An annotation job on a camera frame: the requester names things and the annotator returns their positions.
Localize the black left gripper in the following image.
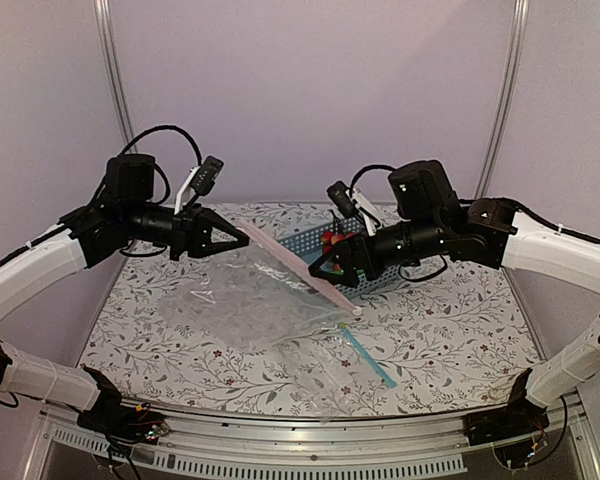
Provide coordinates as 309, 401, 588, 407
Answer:
124, 202, 249, 261

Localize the clear pink zipper bag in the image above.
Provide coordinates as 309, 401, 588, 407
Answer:
157, 221, 362, 349

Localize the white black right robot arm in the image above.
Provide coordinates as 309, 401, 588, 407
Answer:
308, 160, 600, 444

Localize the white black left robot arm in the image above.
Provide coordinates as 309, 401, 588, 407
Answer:
0, 126, 249, 444

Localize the clear blue zipper bag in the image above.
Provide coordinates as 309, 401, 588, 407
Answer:
263, 322, 398, 419

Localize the red lychee fruit bunch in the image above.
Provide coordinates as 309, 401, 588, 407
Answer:
320, 210, 355, 275

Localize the light blue plastic basket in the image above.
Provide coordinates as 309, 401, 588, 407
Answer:
278, 209, 400, 300

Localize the floral patterned table mat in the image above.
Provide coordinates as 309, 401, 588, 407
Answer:
73, 201, 549, 417

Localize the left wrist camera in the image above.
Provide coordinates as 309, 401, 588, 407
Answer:
174, 156, 224, 214

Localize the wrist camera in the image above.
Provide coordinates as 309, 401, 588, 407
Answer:
174, 156, 224, 214
326, 180, 382, 236

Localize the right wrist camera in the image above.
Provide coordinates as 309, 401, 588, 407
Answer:
326, 180, 382, 236

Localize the front aluminium rail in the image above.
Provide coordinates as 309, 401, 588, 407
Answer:
26, 394, 600, 479

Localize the small circuit board with wires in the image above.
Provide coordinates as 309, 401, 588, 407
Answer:
128, 402, 171, 444

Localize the left aluminium frame post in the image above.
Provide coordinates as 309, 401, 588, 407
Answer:
93, 0, 134, 144

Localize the aluminium frame post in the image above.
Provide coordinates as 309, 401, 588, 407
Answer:
474, 0, 530, 198
93, 0, 134, 144

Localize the right aluminium frame post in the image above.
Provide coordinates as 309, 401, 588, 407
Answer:
474, 0, 530, 198

